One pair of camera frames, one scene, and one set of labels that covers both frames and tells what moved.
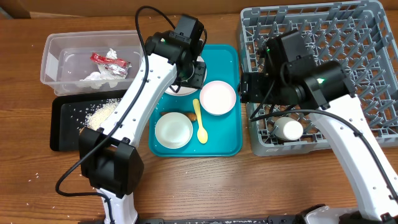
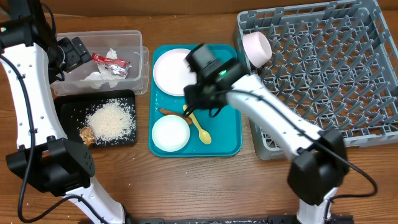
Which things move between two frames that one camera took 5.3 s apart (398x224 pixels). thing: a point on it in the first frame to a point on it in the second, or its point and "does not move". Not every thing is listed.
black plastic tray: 68,114 does not move
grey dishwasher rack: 359,37 does not move
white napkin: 98,80 does not move
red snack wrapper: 115,66 does not move
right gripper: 250,90 to 194,104
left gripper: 198,80 to 78,55
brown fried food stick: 192,116 to 168,112
